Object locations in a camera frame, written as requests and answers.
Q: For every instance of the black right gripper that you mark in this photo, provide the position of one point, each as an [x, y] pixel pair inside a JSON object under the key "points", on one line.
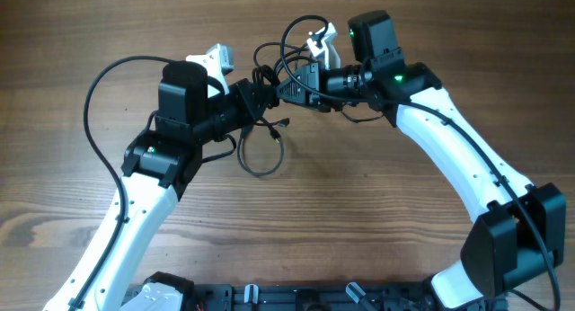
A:
{"points": [[314, 77]]}

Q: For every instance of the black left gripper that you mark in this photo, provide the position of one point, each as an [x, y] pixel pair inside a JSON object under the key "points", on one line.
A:
{"points": [[240, 92]]}

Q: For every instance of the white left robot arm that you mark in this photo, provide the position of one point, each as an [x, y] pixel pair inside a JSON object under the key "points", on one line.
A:
{"points": [[194, 108]]}

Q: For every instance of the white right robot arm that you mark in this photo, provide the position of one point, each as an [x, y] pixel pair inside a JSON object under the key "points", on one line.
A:
{"points": [[518, 230]]}

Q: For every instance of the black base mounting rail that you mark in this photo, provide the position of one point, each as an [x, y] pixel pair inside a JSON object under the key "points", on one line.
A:
{"points": [[402, 296]]}

